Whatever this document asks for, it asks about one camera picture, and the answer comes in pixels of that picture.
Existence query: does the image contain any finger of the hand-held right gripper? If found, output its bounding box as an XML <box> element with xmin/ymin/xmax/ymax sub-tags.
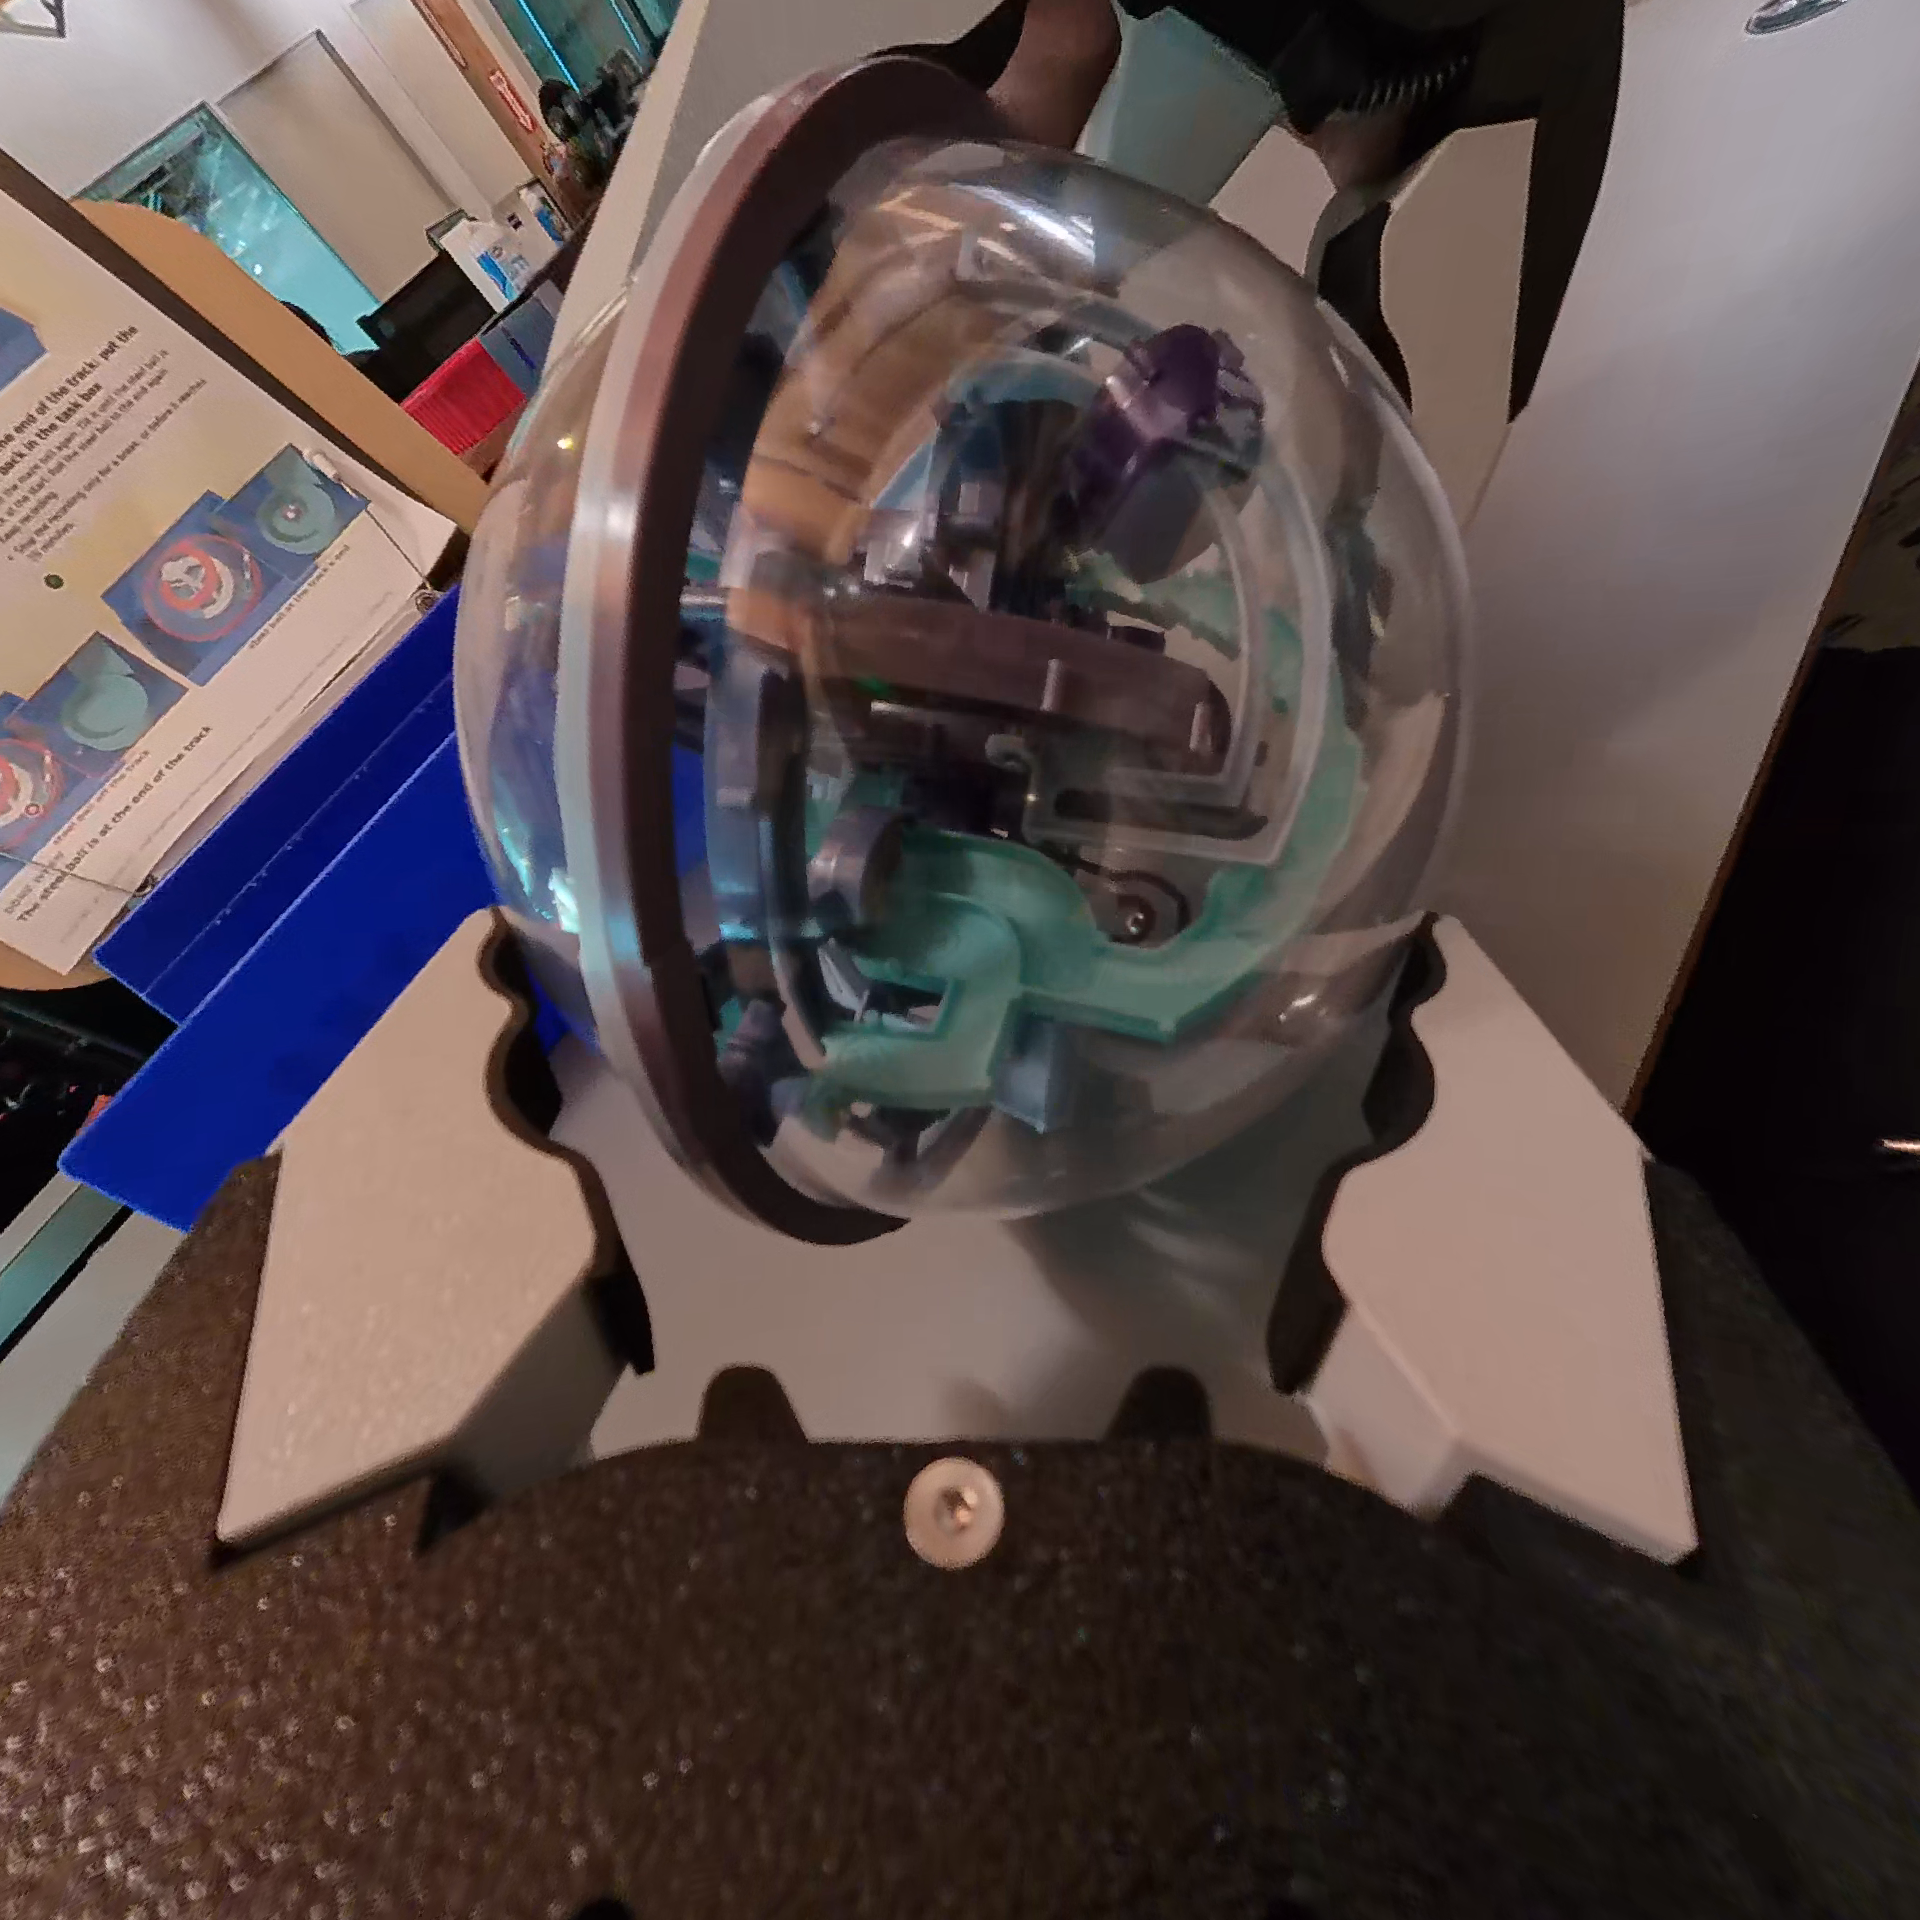
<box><xmin>1316</xmin><ymin>123</ymin><xmax>1535</xmax><ymax>513</ymax></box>
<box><xmin>545</xmin><ymin>0</ymin><xmax>994</xmax><ymax>366</ymax></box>

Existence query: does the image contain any clear plastic maze ball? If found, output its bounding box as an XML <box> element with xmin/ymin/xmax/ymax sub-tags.
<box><xmin>454</xmin><ymin>51</ymin><xmax>1478</xmax><ymax>1250</ymax></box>

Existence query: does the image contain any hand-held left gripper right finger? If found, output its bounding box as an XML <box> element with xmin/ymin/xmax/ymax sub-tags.
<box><xmin>1268</xmin><ymin>913</ymin><xmax>1700</xmax><ymax>1566</ymax></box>

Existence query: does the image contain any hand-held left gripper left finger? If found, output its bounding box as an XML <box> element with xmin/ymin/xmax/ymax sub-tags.
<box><xmin>214</xmin><ymin>907</ymin><xmax>657</xmax><ymax>1551</ymax></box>

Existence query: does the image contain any person's right hand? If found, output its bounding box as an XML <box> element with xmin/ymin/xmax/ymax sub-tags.
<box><xmin>996</xmin><ymin>0</ymin><xmax>1122</xmax><ymax>152</ymax></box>

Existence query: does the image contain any instruction sheet on board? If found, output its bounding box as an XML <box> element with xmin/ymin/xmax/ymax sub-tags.
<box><xmin>0</xmin><ymin>150</ymin><xmax>494</xmax><ymax>991</ymax></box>

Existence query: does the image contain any blue plastic bin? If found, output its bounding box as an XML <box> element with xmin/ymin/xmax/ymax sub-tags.
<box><xmin>66</xmin><ymin>589</ymin><xmax>602</xmax><ymax>1233</ymax></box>

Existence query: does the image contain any red plastic bin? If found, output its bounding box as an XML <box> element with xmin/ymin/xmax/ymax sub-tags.
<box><xmin>402</xmin><ymin>335</ymin><xmax>545</xmax><ymax>482</ymax></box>

